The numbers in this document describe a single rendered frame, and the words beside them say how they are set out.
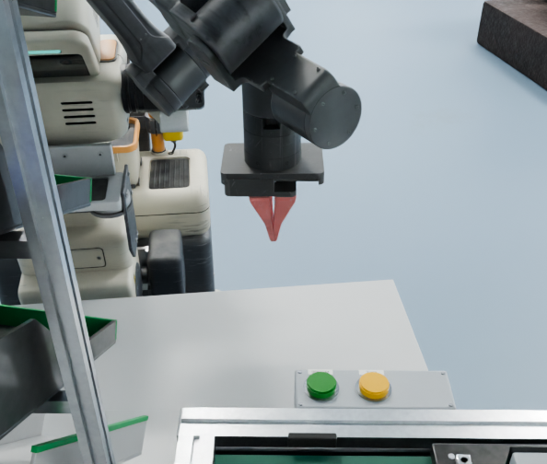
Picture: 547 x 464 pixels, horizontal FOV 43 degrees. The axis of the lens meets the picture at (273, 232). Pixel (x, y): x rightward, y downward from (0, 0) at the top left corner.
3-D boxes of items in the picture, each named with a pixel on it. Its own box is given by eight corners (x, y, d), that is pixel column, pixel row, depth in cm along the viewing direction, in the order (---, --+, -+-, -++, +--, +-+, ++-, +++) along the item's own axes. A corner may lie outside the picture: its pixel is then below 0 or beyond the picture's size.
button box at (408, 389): (294, 398, 99) (295, 367, 95) (440, 399, 99) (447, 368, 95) (295, 437, 93) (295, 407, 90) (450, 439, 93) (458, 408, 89)
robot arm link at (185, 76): (169, 52, 114) (146, 75, 114) (165, 32, 104) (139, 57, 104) (209, 91, 115) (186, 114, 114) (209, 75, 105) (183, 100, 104)
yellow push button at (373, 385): (356, 380, 95) (357, 370, 93) (386, 381, 95) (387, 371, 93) (359, 403, 91) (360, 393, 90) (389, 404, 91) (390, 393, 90)
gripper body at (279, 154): (323, 190, 68) (326, 121, 64) (220, 190, 68) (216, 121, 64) (320, 157, 73) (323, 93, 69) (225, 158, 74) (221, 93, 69)
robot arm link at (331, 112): (250, -33, 60) (180, 35, 60) (331, -3, 52) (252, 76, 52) (307, 63, 69) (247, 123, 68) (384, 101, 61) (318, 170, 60)
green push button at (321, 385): (306, 380, 95) (306, 370, 93) (334, 380, 95) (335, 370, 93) (306, 403, 91) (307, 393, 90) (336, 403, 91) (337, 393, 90)
